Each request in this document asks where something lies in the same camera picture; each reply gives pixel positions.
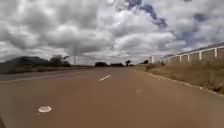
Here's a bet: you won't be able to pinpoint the dark trees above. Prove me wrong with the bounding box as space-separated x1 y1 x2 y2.
49 54 72 68

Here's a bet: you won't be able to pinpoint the distant row of trees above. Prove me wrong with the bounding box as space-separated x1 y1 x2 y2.
93 61 125 68

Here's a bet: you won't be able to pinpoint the bush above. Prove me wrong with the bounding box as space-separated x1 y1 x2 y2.
139 59 150 66

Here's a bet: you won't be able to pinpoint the lone distant tree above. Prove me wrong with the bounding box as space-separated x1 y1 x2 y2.
124 59 132 67

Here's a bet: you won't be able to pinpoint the long wall with white posts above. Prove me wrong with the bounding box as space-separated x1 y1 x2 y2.
149 42 224 65

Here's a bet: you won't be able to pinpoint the white round road marking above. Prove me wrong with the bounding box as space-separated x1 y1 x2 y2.
37 105 53 114

